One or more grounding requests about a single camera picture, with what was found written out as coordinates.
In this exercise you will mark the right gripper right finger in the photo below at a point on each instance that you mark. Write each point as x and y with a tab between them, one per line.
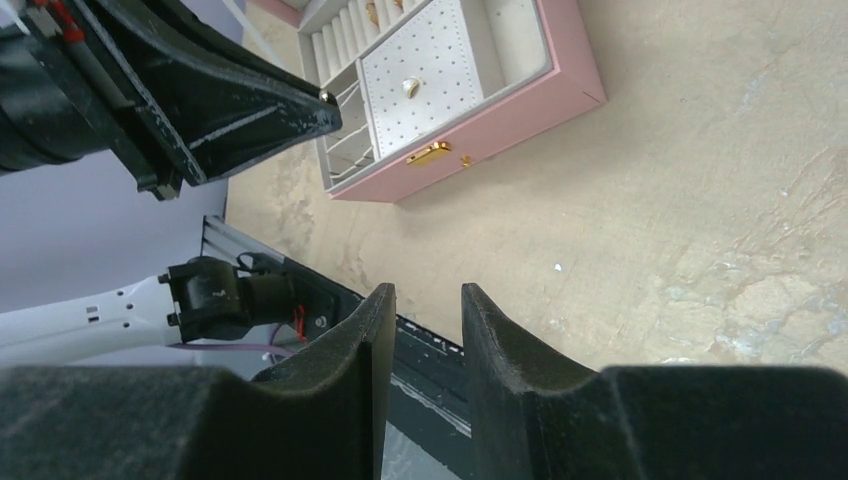
537	414

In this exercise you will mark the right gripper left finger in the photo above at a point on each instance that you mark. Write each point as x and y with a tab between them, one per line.
131	423

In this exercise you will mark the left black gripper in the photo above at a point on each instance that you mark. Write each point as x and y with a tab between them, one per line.
169	95

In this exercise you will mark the small silver earring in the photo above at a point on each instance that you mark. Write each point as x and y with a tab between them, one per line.
411	86

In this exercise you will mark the pink jewelry box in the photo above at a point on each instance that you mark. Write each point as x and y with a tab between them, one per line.
494	74

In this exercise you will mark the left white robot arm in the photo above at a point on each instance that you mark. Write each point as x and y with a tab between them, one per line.
203	303

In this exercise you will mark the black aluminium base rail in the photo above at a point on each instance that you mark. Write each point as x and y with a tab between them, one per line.
370	394

